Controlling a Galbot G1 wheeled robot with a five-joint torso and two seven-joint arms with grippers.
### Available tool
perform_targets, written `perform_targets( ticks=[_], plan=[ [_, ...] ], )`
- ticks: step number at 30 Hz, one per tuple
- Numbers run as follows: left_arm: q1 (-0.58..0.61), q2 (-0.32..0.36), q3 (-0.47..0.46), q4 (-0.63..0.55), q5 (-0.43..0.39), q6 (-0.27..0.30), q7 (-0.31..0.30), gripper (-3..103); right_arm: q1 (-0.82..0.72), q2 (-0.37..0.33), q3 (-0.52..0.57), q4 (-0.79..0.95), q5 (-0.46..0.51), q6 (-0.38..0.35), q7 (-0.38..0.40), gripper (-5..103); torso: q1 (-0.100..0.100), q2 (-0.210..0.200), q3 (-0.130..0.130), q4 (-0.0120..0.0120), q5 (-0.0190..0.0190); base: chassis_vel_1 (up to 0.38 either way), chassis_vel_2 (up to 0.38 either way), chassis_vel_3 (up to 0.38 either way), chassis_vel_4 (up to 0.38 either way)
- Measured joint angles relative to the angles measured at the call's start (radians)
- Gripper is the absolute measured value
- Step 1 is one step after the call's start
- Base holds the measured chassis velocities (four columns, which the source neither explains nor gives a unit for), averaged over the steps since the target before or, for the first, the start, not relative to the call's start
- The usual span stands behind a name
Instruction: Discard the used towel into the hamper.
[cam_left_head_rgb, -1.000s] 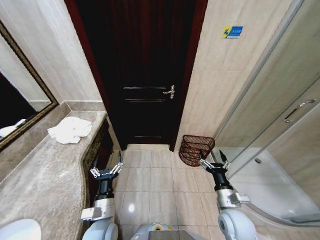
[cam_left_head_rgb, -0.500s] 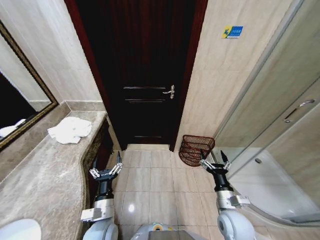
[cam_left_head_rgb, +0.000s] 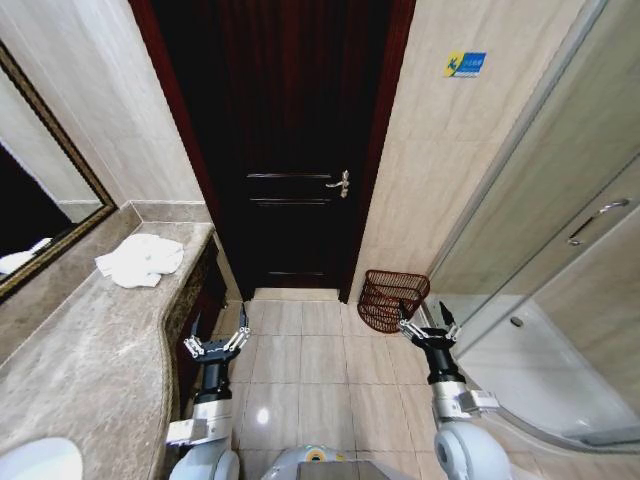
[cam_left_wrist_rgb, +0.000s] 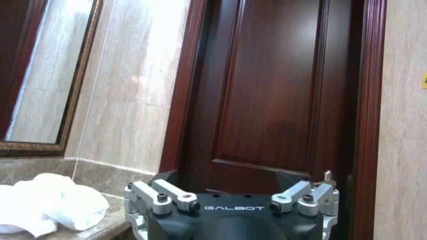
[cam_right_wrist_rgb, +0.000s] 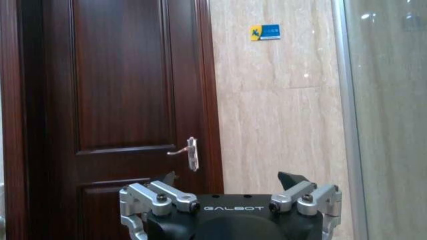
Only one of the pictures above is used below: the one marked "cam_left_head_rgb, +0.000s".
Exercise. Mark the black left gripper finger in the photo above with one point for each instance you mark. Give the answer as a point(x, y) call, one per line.
point(192, 337)
point(241, 330)

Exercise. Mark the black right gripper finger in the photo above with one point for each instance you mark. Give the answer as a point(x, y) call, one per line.
point(448, 320)
point(407, 325)

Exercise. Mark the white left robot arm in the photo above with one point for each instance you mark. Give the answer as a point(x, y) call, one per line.
point(207, 425)

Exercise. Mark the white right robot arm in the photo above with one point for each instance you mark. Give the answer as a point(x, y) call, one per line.
point(462, 425)

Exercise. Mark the white crumpled towel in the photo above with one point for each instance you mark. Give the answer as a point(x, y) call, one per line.
point(141, 261)

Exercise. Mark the marble vanity counter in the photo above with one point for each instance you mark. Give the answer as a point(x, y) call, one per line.
point(95, 360)

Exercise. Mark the white shower tray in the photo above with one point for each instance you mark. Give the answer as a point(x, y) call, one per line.
point(540, 370)

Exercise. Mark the white robot front shell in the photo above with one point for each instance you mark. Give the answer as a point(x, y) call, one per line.
point(310, 462)

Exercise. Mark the dark wooden door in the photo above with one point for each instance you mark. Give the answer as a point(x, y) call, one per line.
point(285, 150)

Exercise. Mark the white sink basin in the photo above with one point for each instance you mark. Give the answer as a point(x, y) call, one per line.
point(40, 460)

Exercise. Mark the glass shower enclosure door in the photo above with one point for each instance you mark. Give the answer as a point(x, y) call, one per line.
point(545, 190)

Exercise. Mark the dark framed wall mirror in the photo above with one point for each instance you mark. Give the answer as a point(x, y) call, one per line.
point(37, 190)

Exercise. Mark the blue yellow wall sticker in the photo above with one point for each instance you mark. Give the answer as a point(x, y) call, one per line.
point(465, 64)

